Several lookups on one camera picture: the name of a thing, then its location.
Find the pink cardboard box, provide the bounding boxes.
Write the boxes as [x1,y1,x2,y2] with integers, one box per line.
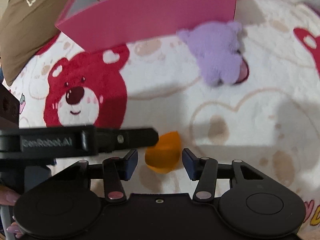
[55,0,236,52]

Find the orange makeup sponge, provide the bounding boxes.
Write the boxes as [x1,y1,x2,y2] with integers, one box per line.
[145,131,182,174]

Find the purple plush toy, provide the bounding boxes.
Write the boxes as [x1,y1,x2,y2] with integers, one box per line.
[176,21,249,86]

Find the brown embroidered pillow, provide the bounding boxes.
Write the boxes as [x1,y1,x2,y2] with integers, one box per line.
[1,0,68,86]

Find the bear print blanket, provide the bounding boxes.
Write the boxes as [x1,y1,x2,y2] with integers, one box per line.
[8,0,319,233]

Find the person's left hand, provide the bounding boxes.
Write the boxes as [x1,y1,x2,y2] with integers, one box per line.
[1,185,23,239]

